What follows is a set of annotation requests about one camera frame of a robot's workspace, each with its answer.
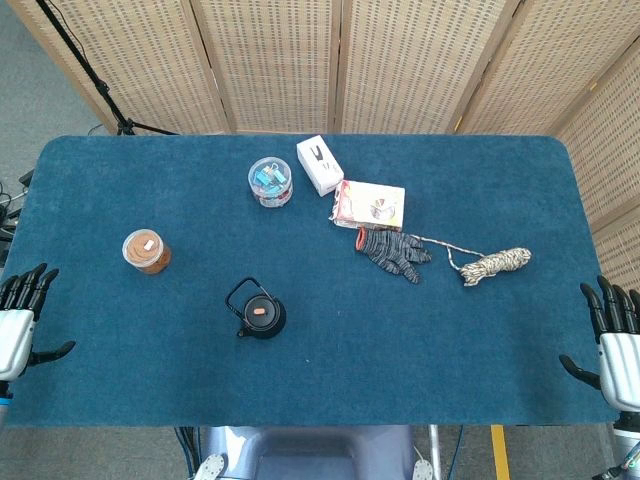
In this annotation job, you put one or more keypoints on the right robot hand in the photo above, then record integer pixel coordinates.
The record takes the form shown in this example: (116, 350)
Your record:
(617, 350)

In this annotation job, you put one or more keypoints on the colourful printed cardboard box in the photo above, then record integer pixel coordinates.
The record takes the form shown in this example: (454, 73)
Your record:
(369, 205)

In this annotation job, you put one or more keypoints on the grey striped work glove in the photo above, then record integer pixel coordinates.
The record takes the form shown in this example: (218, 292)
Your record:
(392, 252)

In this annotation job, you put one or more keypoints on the black tripod stand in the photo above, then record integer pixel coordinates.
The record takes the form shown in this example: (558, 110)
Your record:
(95, 80)

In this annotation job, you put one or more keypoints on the blue table cloth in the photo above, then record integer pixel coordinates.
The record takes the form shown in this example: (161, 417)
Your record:
(320, 360)

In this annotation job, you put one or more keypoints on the clear jar with brown discs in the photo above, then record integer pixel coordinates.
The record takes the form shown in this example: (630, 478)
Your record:
(146, 251)

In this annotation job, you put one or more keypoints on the grey robot torso base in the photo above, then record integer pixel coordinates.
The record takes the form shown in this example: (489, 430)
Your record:
(310, 452)

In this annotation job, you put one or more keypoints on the small black kettle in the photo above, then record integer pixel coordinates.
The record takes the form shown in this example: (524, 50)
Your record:
(260, 315)

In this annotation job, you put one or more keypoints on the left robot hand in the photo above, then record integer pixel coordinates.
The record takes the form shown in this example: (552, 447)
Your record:
(15, 325)

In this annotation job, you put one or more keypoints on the woven folding screen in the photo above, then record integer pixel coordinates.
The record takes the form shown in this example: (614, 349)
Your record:
(320, 65)

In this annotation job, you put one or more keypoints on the clear tub of binder clips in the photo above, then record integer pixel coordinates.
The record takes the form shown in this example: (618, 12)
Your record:
(270, 181)

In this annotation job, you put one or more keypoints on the white box with black print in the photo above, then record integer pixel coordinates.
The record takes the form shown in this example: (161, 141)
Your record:
(320, 166)

